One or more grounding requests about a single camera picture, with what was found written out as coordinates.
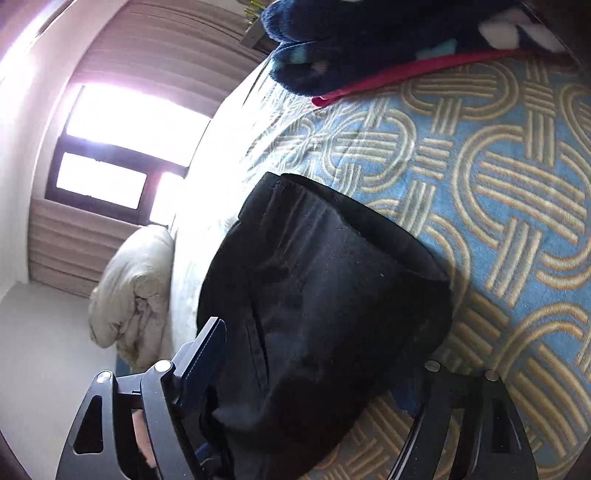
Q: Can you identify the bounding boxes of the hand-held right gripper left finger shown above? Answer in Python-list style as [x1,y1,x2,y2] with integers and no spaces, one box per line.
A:
[55,317,227,480]

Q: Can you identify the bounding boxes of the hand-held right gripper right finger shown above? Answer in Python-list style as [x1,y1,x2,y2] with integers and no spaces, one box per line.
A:
[385,360,539,480]

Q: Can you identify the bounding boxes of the navy fleece blanket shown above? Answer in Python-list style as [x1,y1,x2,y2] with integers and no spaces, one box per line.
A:
[261,0,571,108]

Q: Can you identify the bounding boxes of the beige rolled comforter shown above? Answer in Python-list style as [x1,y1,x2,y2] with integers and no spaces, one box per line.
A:
[89,224,176,370]

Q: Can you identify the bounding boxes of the black pants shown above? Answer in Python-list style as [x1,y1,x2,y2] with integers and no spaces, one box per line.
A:
[196,173,465,480]

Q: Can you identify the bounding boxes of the blue beige patterned bedspread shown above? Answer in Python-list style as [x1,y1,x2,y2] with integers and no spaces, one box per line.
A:
[166,51,591,480]

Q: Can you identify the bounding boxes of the bright window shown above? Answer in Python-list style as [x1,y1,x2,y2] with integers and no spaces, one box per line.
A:
[46,83,213,223]

